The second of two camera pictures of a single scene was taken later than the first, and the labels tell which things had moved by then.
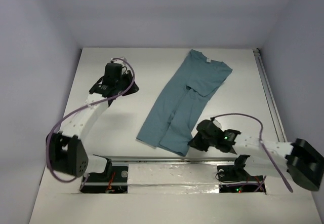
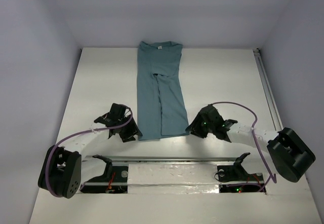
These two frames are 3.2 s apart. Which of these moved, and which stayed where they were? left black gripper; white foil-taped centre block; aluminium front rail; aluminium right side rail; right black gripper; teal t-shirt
Moved: left black gripper; right black gripper; teal t-shirt
Stayed: aluminium right side rail; white foil-taped centre block; aluminium front rail
